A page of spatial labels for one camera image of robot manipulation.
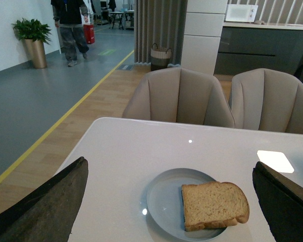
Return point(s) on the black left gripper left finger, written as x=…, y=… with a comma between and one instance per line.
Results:
x=49, y=212

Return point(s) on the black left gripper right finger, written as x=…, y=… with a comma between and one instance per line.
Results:
x=281, y=202

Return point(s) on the slice of brown bread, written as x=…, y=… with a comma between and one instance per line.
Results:
x=214, y=205

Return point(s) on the light blue round plate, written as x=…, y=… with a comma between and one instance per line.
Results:
x=165, y=203

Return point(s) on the beige chair on right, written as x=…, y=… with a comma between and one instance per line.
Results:
x=267, y=100

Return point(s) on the beige chair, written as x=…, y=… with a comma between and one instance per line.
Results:
x=179, y=95
x=267, y=100

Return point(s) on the beige chair on left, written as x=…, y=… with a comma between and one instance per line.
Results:
x=179, y=95

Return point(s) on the grey kitchen counter cabinet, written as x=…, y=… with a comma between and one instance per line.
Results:
x=243, y=49

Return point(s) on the potted green plant gold pot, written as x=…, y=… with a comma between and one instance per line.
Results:
x=35, y=35

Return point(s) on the red bag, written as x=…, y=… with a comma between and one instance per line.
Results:
x=89, y=33

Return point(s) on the woven laundry basket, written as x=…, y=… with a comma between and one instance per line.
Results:
x=160, y=57

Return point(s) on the walking person dark clothes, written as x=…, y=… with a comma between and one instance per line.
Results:
x=68, y=16

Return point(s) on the white microwave oven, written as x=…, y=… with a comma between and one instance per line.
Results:
x=241, y=13

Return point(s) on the white pillar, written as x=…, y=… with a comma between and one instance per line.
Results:
x=202, y=33

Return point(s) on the grey curtain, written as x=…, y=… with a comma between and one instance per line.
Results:
x=160, y=22

